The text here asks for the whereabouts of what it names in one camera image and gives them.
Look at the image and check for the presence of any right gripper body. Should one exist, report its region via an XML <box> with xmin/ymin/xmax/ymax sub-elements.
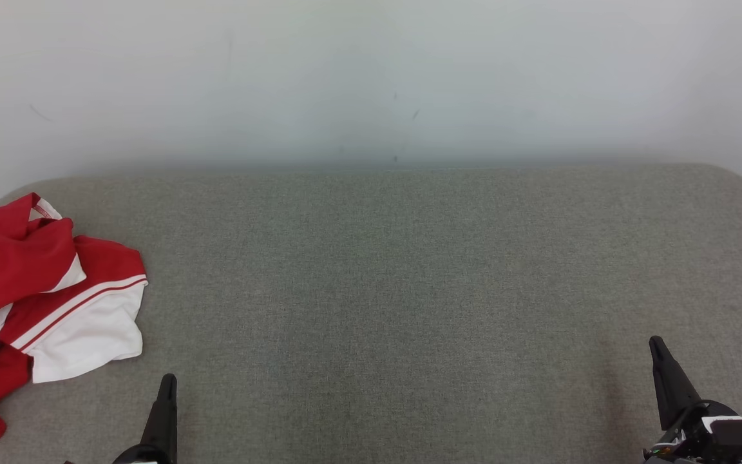
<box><xmin>642</xmin><ymin>399</ymin><xmax>742</xmax><ymax>464</ymax></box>

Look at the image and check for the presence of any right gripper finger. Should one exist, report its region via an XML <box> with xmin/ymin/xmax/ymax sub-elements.
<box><xmin>649</xmin><ymin>335</ymin><xmax>702</xmax><ymax>431</ymax></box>

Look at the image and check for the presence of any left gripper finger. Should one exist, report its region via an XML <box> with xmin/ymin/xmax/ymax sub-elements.
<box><xmin>140</xmin><ymin>373</ymin><xmax>179</xmax><ymax>462</ymax></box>

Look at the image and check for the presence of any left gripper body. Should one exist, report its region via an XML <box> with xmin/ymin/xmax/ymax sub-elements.
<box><xmin>112</xmin><ymin>443</ymin><xmax>176</xmax><ymax>464</ymax></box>

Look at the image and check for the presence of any red Bulls basketball jersey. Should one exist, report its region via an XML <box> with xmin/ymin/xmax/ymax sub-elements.
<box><xmin>0</xmin><ymin>235</ymin><xmax>149</xmax><ymax>449</ymax></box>

